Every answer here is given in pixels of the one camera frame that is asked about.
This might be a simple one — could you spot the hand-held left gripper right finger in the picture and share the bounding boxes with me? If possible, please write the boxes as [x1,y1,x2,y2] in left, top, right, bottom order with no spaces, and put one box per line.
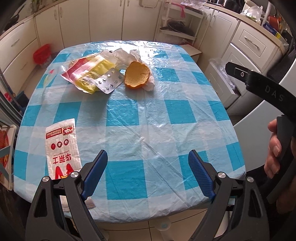
[188,149,270,241]

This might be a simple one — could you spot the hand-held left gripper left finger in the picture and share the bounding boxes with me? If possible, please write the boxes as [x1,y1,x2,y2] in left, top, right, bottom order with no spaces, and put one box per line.
[25,149,109,241]

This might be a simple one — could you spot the white red sachet packet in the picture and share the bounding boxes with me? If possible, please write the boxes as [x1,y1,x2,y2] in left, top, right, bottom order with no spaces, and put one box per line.
[45,118,82,180]

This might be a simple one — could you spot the silver blister pack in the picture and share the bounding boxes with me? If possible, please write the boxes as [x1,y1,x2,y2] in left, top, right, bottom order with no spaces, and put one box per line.
[96,68,125,95]

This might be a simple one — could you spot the yellow red packaging bag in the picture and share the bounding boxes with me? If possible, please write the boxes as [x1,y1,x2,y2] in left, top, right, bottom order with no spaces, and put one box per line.
[60,51,116,94]

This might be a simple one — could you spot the orange peel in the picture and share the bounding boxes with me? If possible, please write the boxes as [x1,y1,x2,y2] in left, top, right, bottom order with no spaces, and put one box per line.
[124,61,151,90]

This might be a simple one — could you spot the white plastic bag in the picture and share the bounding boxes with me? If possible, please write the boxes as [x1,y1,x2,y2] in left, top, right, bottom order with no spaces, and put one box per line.
[112,49,154,91]

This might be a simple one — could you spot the person's right hand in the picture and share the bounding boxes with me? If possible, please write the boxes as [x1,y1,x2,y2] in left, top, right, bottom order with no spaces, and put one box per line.
[264,119,282,179]

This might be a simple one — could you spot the clear plastic bag in drawer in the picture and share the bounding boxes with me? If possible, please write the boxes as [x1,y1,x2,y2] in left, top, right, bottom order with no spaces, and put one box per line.
[209,58,236,90]

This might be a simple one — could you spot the blue cardboard box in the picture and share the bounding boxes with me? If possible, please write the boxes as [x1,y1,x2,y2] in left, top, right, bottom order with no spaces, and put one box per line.
[262,22,281,39]

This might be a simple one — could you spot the red cooking pot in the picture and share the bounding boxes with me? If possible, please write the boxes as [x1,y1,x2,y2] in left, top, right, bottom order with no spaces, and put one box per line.
[268,15,284,26]

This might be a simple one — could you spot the blue white checked tablecloth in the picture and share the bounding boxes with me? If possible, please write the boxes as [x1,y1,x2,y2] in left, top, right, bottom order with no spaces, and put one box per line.
[13,40,247,223]

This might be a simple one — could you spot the plastic bag of vegetables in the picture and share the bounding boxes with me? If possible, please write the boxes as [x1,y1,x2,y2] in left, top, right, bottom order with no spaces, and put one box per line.
[243,6,264,24]

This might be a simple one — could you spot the white low stool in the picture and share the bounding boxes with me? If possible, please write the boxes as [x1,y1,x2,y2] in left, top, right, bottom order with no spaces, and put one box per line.
[183,44,201,63]

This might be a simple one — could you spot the blue white shoe rack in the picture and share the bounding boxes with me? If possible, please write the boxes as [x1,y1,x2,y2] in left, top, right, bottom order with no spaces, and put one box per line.
[0,124,17,191]

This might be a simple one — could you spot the white trolley rack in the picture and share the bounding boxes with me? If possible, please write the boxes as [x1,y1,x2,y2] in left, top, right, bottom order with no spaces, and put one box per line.
[155,2,205,47]

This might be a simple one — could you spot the red green plush slipper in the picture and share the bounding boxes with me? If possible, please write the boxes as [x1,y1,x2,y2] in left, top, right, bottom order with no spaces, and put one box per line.
[0,130,12,181]

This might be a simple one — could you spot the dark blue plastic tray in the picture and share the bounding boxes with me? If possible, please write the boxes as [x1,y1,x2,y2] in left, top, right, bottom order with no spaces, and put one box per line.
[16,90,29,109]

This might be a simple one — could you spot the black wok with lid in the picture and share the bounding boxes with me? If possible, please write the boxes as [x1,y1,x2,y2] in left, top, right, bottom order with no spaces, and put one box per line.
[159,20,196,37]

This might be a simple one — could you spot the clear crumpled plastic bag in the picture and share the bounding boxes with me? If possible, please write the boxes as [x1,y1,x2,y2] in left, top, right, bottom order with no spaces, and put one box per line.
[180,0,206,8]

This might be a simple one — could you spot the bin with red bag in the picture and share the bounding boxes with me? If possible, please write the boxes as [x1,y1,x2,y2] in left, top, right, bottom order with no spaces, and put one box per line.
[33,44,52,69]

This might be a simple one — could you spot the white two drawer cabinet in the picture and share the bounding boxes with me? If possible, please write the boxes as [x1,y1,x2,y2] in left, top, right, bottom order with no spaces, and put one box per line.
[0,16,44,93]

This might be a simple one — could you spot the white door base cabinets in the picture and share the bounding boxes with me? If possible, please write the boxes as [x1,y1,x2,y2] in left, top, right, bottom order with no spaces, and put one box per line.
[33,0,162,50]

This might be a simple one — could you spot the grey metal door frame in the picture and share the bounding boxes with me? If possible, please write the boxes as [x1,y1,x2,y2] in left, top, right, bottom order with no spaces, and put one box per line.
[0,67,23,123]

